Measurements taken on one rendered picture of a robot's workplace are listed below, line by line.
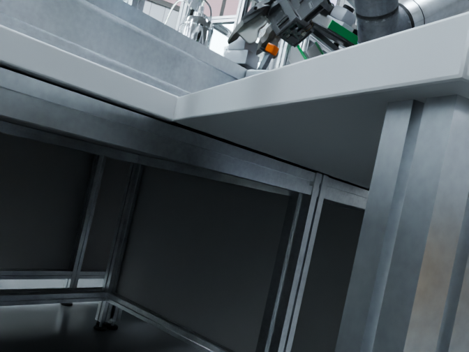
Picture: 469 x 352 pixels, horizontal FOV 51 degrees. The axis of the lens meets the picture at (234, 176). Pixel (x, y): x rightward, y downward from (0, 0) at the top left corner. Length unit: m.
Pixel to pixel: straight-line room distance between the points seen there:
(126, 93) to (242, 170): 0.24
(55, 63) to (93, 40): 0.13
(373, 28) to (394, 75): 0.70
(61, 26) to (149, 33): 0.12
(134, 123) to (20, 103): 0.13
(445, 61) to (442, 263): 0.09
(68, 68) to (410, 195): 0.35
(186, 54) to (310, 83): 0.43
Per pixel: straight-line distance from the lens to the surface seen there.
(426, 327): 0.24
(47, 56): 0.49
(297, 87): 0.32
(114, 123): 0.56
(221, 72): 0.77
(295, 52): 1.28
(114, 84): 0.53
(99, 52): 0.62
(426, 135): 0.25
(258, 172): 0.74
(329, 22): 1.24
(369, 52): 0.27
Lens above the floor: 0.77
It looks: 2 degrees up
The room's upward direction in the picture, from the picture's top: 13 degrees clockwise
